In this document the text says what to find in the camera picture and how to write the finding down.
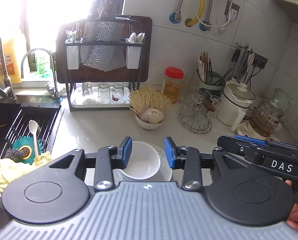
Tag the garlic bulb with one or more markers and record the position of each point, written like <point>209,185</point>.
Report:
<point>152,116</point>

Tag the bristle dish brush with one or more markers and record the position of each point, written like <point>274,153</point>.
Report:
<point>39,128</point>

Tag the hammered steel cleaver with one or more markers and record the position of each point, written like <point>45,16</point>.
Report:
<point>101,47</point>

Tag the chrome lever faucet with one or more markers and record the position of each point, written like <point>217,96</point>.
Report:
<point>6,80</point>

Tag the chrome gooseneck faucet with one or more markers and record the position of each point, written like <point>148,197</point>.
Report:
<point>55,85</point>

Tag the jar with red lid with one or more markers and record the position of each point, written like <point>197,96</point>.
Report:
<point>173,85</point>

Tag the yellow gas pipe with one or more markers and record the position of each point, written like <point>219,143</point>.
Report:
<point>201,2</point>

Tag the stainless steel sink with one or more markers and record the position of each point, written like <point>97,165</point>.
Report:
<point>4,110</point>

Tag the white bowl with garlic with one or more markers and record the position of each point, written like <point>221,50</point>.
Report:
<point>149,125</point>

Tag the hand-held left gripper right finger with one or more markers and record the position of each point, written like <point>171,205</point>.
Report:
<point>169,155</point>

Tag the white utensil holder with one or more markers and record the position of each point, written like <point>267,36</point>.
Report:
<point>133,57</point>
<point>72,56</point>

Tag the white soap dish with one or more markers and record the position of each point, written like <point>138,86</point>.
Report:
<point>60,88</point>

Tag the hanging kitchen utensils rail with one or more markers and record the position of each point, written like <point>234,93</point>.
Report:
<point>241,60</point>

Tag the white drip tray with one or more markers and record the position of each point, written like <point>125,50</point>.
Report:
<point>76,103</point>

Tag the clear glass pitcher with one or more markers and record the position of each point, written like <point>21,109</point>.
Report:
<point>282,101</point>

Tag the white pot with glass lid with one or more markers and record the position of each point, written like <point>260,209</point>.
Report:
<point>232,105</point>

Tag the black metal kitchen rack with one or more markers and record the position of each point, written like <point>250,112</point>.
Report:
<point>69,97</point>

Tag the green sunflower-shaped mat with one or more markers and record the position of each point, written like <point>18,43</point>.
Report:
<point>26,151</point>

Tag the glass electric kettle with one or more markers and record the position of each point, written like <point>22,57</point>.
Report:
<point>263,120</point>

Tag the yellow detergent bottle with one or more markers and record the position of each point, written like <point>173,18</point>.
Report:
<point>10,62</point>

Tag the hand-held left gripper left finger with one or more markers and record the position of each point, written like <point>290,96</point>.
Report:
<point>127,152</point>

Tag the green bottle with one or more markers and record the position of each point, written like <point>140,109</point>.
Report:
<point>42,63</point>

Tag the steel wool scourer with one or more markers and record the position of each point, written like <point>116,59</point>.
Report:
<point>15,153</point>

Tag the white oval plate orange rim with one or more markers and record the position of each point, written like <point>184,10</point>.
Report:
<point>167,172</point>

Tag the white ceramic spoons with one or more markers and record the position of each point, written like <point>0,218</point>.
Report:
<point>136,37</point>

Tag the black sink drain rack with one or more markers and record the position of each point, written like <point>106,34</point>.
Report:
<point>49,120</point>

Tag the yellow dish cloth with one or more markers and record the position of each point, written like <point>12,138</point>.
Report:
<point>11,172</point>

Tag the clear drinking glass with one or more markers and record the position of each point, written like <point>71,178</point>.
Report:
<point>87,95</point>
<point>104,95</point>

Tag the bundle of chopsticks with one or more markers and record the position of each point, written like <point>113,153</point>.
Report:
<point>205,67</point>

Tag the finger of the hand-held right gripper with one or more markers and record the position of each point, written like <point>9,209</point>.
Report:
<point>236,147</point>
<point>251,140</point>

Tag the white ribbed brush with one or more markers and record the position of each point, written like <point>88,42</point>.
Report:
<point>49,85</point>

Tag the clear glass with red print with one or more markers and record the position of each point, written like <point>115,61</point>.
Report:
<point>118,95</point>

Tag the wall socket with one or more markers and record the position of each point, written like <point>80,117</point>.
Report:
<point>233,11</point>

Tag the green chopstick holder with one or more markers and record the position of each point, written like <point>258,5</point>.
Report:
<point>213,80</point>

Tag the dark brown cutting board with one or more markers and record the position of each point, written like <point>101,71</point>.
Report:
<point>144,55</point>

